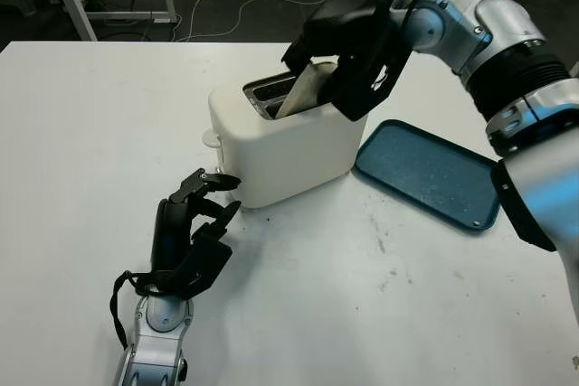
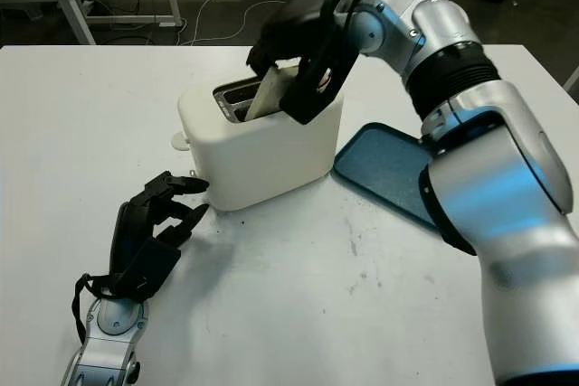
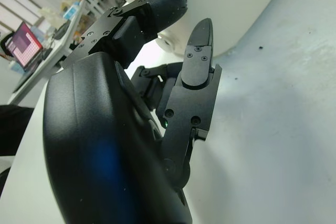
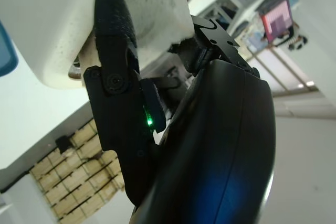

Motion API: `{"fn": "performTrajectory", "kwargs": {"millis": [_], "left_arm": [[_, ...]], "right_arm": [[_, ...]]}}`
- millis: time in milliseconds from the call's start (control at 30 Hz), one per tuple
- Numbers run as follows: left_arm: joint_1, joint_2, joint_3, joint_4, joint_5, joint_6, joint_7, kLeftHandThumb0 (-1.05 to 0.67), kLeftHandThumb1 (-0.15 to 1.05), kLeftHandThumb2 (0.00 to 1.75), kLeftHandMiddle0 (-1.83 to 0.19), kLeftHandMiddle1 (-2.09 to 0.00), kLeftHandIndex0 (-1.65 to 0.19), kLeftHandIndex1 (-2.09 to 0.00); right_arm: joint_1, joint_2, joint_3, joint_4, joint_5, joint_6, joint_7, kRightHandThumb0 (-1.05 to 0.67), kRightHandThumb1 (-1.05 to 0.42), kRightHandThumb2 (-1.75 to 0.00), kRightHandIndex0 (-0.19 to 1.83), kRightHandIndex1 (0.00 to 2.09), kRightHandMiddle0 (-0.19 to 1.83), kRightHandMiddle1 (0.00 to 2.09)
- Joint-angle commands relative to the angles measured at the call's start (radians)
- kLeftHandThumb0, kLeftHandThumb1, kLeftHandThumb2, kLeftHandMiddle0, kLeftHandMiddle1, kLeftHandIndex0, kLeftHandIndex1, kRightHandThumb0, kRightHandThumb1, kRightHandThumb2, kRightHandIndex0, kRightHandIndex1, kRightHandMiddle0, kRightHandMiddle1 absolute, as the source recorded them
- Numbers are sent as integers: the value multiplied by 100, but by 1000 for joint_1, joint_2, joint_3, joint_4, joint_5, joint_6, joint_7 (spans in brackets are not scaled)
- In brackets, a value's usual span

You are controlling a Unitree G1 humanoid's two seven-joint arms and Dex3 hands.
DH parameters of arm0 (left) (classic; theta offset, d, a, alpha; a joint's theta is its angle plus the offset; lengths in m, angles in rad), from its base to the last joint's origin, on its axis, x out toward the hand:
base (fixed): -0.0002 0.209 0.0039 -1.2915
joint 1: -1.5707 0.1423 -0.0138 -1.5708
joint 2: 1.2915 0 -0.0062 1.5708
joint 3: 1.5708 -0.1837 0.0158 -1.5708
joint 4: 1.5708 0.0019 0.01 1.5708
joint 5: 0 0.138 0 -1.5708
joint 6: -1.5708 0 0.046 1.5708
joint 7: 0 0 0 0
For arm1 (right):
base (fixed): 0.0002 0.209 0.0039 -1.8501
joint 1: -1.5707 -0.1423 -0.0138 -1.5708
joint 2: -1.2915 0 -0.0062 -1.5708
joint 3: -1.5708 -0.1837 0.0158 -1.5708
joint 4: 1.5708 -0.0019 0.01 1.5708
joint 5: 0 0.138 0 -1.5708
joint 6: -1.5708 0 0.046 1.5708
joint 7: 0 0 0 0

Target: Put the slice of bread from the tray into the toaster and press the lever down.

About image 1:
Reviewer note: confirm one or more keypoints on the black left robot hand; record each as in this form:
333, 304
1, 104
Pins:
169, 232

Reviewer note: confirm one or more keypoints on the white toaster lever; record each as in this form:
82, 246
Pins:
209, 138

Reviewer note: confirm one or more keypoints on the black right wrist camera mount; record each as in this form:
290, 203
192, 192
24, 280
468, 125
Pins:
362, 96

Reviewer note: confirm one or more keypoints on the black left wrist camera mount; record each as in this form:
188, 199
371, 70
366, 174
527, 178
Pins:
208, 268

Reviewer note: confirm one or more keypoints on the chrome toaster dial knob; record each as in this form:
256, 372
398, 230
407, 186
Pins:
221, 171

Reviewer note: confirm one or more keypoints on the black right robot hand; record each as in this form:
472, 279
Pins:
344, 20

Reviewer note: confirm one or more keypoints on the blue plastic tray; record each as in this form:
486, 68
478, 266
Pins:
425, 173

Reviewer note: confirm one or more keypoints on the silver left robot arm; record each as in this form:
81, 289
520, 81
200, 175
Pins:
158, 350

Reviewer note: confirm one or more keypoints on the white two-slot toaster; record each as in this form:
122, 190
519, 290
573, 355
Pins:
289, 155

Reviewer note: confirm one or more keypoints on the white bread slice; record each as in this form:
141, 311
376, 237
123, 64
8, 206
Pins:
305, 90

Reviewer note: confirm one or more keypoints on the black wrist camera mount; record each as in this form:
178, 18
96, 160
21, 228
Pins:
208, 268
362, 96

